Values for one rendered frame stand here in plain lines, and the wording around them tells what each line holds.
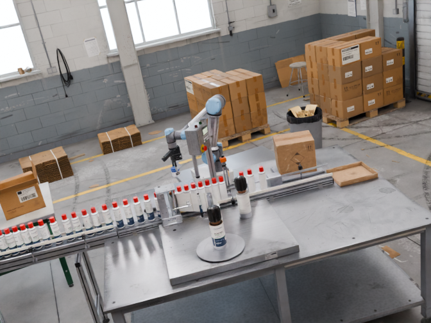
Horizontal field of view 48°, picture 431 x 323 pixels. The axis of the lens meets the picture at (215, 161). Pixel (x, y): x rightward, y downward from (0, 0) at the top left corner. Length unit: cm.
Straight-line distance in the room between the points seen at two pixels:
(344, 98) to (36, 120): 500
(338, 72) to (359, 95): 52
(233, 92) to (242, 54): 255
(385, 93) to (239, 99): 214
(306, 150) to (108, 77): 544
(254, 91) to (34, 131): 385
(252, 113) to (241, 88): 42
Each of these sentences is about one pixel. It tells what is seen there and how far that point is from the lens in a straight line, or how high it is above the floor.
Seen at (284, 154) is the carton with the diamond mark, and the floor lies 104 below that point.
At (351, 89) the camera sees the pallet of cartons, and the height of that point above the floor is 54.
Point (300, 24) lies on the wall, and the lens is 1000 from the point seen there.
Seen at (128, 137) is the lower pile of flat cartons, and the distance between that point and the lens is 785.
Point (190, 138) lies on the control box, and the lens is 342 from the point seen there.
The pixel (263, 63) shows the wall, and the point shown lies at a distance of 968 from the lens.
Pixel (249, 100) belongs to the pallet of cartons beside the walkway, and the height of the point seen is 58.
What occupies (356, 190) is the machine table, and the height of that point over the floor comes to 83.
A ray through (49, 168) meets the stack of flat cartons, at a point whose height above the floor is 21.
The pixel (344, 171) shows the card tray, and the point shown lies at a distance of 398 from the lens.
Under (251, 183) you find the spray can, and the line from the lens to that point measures 360.
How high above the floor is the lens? 254
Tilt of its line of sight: 22 degrees down
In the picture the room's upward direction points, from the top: 10 degrees counter-clockwise
